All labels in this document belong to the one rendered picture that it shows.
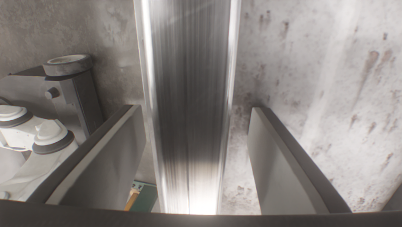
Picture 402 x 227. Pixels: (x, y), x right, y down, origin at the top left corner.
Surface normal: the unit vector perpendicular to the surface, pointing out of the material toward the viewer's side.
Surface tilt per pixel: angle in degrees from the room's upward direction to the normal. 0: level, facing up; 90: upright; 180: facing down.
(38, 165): 90
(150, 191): 90
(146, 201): 90
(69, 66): 49
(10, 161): 90
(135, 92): 0
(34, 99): 0
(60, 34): 0
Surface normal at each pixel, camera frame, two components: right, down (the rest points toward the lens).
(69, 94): 0.55, 0.40
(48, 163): -0.01, -0.88
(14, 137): -0.07, 0.48
